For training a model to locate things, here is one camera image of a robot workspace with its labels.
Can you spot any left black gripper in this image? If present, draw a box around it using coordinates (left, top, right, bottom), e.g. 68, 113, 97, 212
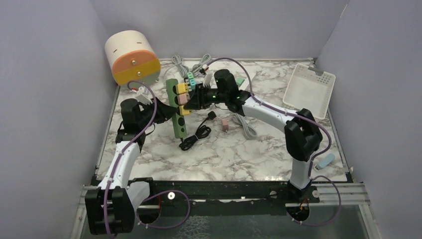
137, 96, 176, 128

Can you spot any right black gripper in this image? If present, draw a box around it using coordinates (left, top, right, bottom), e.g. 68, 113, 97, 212
185, 82, 228, 110

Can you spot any pink plug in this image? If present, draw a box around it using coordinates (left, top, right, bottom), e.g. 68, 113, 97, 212
221, 119, 229, 132
177, 93, 190, 105

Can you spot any yellow plug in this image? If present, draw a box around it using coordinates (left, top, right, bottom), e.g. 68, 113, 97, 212
176, 83, 189, 95
179, 105, 192, 116

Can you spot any green power strip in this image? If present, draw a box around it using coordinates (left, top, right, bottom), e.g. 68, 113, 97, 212
165, 79, 187, 139

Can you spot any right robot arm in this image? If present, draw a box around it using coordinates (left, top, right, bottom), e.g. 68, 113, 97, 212
184, 69, 323, 203

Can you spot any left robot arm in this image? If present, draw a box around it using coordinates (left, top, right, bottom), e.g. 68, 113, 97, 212
85, 98, 178, 237

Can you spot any green plug on white strip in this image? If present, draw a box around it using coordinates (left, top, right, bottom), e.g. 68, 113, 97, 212
236, 78, 245, 86

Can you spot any black power strip right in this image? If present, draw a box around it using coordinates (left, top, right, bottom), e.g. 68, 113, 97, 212
184, 72, 196, 91

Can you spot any white power strip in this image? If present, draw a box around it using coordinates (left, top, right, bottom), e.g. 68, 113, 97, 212
239, 74, 256, 91

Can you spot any round cream drawer cabinet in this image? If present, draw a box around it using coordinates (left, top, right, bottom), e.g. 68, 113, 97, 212
105, 30, 161, 87

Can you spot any white plastic basket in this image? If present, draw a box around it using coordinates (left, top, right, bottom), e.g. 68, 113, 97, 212
283, 63, 336, 120

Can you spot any light blue small device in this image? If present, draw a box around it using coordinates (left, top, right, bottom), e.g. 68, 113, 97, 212
315, 153, 335, 170

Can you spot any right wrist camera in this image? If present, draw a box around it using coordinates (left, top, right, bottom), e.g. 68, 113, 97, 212
200, 67, 212, 87

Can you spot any black cable with plug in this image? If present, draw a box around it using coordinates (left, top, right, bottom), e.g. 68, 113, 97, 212
179, 111, 217, 152

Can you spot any grey coiled cable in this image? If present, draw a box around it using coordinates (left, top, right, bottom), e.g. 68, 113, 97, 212
164, 53, 212, 78

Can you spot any white cable of white strip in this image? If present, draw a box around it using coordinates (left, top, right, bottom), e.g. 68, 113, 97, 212
234, 114, 258, 139

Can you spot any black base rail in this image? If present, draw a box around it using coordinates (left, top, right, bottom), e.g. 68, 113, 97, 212
129, 177, 320, 205

